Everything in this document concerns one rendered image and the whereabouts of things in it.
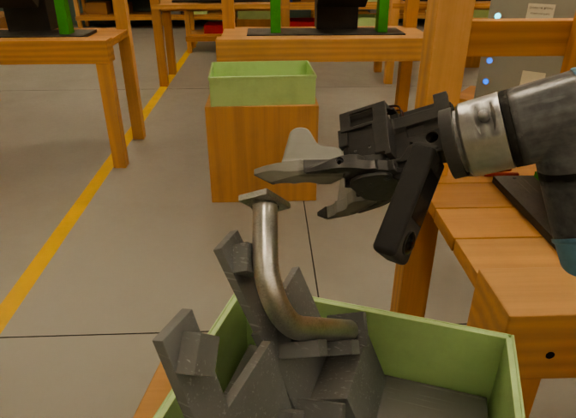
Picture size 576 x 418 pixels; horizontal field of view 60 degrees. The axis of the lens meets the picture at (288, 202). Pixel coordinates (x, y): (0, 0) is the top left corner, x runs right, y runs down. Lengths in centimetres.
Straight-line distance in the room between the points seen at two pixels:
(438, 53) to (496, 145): 85
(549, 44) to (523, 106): 105
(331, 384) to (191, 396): 29
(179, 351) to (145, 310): 190
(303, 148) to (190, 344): 22
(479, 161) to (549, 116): 7
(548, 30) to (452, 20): 30
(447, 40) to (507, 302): 67
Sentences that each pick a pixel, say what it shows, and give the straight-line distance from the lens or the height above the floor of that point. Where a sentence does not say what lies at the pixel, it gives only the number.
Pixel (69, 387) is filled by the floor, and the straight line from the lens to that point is 211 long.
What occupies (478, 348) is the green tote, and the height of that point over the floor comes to 93.
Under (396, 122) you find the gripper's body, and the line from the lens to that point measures 54.
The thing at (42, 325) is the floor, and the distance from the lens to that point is 243.
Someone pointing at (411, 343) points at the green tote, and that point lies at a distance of 80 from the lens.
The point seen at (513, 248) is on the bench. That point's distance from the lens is 115.
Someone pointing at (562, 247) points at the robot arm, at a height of 119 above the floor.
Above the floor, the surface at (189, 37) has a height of 23.
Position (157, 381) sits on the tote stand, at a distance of 92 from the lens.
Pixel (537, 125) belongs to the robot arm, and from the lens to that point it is 49.
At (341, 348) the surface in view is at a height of 95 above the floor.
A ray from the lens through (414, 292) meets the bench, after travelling 163.
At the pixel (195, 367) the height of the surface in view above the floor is 114.
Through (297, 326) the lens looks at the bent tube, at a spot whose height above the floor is 105.
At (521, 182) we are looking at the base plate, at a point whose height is 90.
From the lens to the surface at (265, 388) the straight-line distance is 59.
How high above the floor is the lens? 145
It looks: 27 degrees down
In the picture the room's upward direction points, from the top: straight up
